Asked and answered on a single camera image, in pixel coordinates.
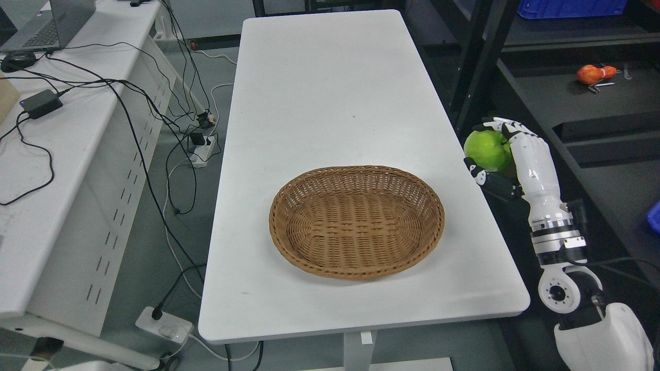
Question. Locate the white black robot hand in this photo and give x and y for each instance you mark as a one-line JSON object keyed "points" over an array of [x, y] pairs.
{"points": [[531, 175]]}

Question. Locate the green apple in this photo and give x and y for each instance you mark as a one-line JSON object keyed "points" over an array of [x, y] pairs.
{"points": [[489, 149]]}

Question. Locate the orange toy on shelf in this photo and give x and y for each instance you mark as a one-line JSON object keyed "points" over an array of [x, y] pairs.
{"points": [[590, 75]]}

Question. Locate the blue plastic tray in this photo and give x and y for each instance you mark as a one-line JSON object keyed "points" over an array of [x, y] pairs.
{"points": [[653, 217]]}

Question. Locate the brown wicker basket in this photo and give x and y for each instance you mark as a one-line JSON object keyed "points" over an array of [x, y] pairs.
{"points": [[356, 222]]}

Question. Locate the white standing desk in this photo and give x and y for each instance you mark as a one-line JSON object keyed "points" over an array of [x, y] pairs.
{"points": [[349, 89]]}

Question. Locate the white far power strip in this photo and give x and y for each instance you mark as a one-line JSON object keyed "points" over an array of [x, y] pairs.
{"points": [[200, 149]]}

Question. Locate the white floor power strip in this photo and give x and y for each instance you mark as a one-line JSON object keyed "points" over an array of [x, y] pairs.
{"points": [[168, 326]]}

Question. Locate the white side desk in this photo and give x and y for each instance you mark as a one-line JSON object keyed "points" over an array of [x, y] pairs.
{"points": [[69, 197]]}

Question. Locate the black power adapter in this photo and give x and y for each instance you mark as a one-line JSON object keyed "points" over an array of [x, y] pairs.
{"points": [[41, 104]]}

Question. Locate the grey laptop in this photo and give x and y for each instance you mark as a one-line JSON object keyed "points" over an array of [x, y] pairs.
{"points": [[52, 29]]}

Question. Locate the wooden box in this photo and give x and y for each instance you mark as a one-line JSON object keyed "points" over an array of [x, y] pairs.
{"points": [[9, 97]]}

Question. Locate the black computer mouse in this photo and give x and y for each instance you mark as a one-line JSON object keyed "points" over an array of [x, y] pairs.
{"points": [[16, 61]]}

